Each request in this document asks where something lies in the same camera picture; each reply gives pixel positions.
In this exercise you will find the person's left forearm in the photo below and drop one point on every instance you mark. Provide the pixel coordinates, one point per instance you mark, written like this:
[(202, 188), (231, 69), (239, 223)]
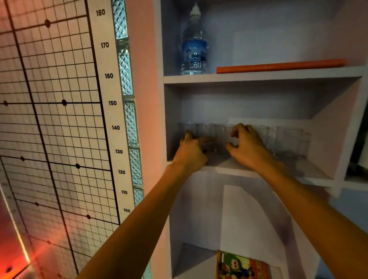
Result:
[(138, 230)]

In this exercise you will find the person's left hand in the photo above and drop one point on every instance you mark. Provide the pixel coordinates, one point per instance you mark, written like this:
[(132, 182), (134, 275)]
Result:
[(189, 155)]

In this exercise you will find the person's right thumb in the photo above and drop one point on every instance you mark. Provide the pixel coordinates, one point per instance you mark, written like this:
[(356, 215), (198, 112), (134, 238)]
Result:
[(231, 147)]

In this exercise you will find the white shelf unit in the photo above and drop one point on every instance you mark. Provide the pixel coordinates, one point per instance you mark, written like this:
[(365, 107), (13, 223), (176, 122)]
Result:
[(258, 79)]

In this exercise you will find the grid chart with height scale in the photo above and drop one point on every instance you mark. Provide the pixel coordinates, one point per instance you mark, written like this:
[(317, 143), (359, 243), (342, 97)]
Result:
[(57, 115)]

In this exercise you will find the person's right hand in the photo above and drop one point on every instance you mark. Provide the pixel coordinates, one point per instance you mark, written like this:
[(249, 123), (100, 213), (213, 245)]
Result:
[(251, 152)]

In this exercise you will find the plastic water bottle blue label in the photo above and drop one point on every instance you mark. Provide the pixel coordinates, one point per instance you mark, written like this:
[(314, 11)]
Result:
[(194, 50)]

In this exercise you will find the person's left thumb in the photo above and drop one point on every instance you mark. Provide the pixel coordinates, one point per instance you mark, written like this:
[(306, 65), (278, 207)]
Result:
[(207, 140)]

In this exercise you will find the row of clear glasses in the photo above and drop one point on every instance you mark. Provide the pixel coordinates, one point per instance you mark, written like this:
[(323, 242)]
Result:
[(289, 143)]

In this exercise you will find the flat orange book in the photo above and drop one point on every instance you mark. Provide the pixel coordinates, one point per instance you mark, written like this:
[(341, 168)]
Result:
[(281, 66)]

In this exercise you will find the clear drinking glass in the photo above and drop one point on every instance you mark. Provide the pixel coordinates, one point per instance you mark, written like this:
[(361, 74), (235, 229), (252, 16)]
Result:
[(222, 134), (206, 130)]

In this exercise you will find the person's right forearm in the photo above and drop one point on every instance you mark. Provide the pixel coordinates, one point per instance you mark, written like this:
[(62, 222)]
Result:
[(313, 218)]

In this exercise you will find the glass block column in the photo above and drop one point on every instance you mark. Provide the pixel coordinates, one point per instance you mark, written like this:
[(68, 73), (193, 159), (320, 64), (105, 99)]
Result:
[(126, 74)]

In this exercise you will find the colourful picture book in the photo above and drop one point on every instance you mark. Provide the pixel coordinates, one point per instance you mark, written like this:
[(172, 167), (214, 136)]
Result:
[(241, 267)]

